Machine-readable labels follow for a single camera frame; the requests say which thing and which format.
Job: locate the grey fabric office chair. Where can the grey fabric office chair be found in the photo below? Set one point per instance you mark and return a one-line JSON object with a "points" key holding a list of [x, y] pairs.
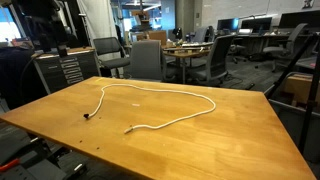
{"points": [[145, 60]]}

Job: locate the round wooden table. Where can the round wooden table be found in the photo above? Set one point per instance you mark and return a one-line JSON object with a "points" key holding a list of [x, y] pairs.
{"points": [[188, 51]]}

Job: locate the dark grey office chair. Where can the dark grey office chair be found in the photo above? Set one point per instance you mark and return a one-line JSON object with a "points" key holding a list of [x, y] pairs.
{"points": [[215, 67]]}

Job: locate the computer monitor left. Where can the computer monitor left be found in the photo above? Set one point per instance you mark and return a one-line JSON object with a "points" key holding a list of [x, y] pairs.
{"points": [[230, 24]]}

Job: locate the computer monitor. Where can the computer monitor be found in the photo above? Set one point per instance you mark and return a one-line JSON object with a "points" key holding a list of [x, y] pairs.
{"points": [[256, 25], [291, 20], [230, 24]]}

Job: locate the grey drawer cabinet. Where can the grey drawer cabinet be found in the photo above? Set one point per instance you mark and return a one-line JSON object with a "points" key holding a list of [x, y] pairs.
{"points": [[57, 72]]}

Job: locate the computer monitor middle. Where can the computer monitor middle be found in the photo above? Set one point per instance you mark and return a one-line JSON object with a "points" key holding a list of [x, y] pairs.
{"points": [[256, 25]]}

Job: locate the grey chair at right desk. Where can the grey chair at right desk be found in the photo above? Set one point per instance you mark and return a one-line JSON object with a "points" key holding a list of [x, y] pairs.
{"points": [[280, 54]]}

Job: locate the grey plastic bin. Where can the grey plastic bin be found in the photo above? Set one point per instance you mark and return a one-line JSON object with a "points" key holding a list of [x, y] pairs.
{"points": [[292, 113]]}

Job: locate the cardboard box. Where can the cardboard box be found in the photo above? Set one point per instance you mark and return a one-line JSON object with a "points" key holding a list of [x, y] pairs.
{"points": [[299, 86]]}

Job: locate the computer monitor right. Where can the computer monitor right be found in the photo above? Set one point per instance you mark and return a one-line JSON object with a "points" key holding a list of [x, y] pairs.
{"points": [[291, 20]]}

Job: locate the red handled tool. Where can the red handled tool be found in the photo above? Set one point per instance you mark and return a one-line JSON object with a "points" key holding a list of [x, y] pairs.
{"points": [[9, 165]]}

